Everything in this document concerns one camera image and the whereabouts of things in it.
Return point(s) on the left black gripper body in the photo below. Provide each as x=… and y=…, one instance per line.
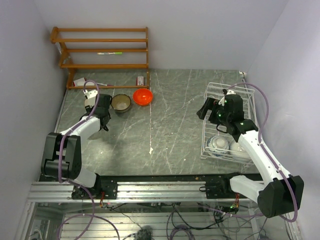
x=88, y=109

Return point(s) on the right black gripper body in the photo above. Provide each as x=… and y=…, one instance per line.
x=222, y=117

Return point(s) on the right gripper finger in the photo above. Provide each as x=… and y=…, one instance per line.
x=215, y=110
x=208, y=105

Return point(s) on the brown ceramic bowl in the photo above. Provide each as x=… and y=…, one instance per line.
x=121, y=103

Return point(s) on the white wire dish rack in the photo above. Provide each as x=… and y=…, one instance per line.
x=214, y=90

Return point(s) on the blue white porcelain bowl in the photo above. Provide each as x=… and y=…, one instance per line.
x=217, y=146

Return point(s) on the plain white bowl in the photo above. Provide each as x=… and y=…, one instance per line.
x=238, y=153

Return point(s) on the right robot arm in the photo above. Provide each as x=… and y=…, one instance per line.
x=281, y=192

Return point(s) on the wooden shelf rack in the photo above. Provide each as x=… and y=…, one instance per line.
x=79, y=47

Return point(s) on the cream patterned bowl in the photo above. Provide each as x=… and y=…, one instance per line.
x=90, y=102

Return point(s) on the pink pen on shelf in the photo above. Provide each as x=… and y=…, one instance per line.
x=105, y=84

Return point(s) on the white box on shelf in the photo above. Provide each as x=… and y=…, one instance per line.
x=81, y=82

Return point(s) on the orange plastic bowl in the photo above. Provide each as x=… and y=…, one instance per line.
x=142, y=97

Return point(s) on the red white small card box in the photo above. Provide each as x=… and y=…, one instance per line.
x=140, y=81

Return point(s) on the green white marker pen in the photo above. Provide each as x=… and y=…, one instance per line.
x=109, y=53

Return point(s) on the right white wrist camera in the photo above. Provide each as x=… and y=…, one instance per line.
x=226, y=92

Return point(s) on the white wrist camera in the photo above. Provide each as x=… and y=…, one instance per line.
x=90, y=95
x=226, y=92

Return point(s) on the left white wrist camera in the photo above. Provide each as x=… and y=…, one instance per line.
x=90, y=95

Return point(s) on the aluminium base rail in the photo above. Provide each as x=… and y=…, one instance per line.
x=138, y=189

